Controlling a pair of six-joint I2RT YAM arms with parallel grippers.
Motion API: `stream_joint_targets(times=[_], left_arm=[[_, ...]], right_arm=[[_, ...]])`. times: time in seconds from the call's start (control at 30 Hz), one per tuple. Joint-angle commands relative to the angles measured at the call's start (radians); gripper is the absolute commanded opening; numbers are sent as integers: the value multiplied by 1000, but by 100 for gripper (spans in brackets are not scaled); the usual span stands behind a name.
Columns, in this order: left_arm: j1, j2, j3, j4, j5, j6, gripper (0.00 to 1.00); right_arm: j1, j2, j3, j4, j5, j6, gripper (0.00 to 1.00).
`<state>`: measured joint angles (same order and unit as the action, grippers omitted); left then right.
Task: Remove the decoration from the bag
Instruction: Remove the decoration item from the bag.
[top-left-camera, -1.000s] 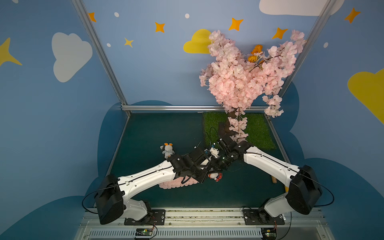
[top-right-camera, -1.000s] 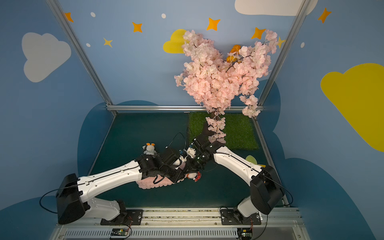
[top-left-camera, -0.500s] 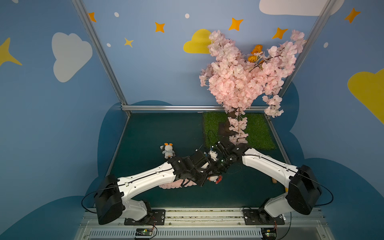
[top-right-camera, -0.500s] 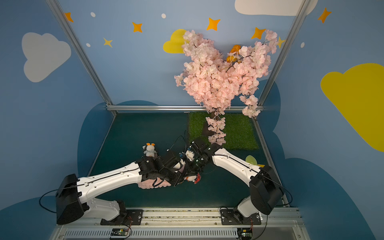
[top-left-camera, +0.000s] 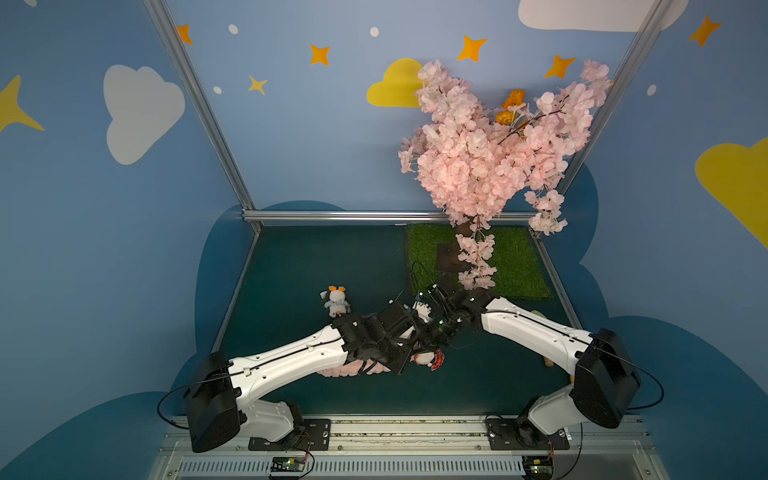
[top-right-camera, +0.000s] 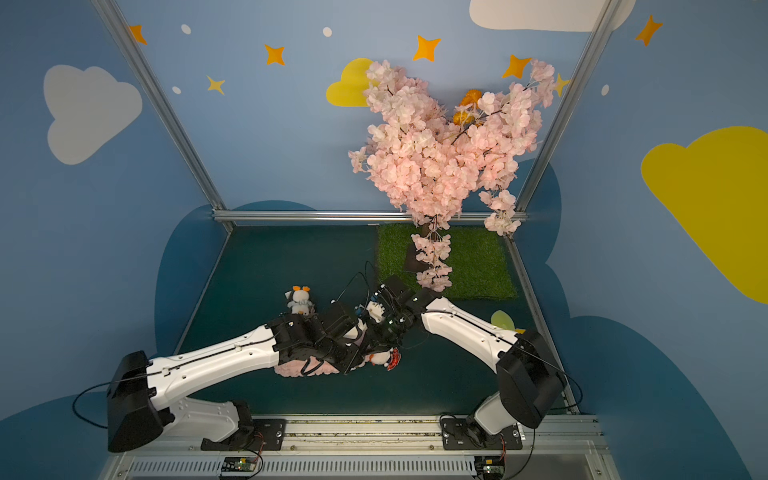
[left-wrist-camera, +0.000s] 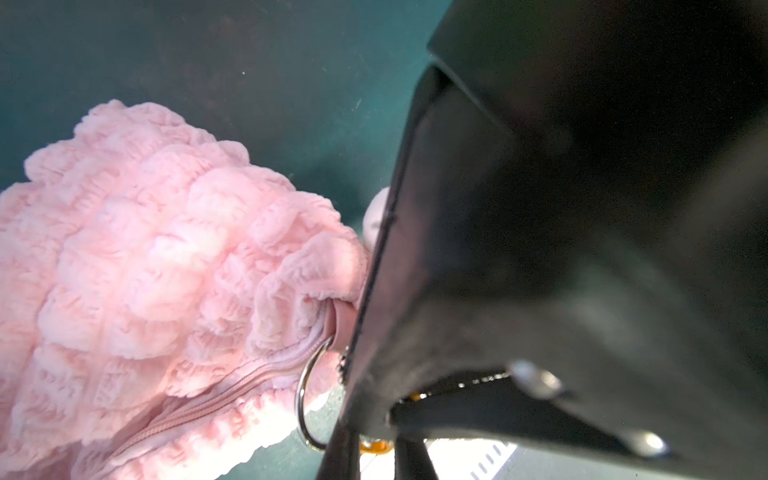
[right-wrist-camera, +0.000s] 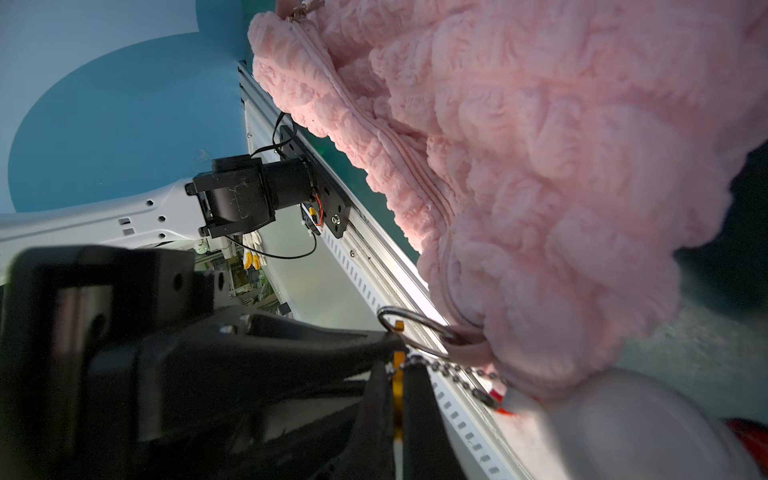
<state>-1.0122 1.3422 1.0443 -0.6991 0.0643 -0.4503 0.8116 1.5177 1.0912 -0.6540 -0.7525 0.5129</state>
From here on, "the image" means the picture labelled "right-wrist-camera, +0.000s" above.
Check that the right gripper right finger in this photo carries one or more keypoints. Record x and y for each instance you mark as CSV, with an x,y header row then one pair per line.
x,y
427,451

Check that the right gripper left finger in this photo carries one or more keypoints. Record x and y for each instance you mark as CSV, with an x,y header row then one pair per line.
x,y
352,433

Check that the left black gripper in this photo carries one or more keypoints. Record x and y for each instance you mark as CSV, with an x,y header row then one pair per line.
x,y
130,364

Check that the white red kitty plush charm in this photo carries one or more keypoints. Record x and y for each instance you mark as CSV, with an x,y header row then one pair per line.
x,y
622,425

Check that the pink fluffy knitted bag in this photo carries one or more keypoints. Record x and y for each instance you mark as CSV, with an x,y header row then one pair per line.
x,y
545,158

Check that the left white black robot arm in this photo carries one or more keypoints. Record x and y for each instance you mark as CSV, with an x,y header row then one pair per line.
x,y
238,195

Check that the left green circuit board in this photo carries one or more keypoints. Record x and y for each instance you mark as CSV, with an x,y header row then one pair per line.
x,y
243,271

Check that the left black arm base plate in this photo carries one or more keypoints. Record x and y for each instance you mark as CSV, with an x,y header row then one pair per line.
x,y
328,207

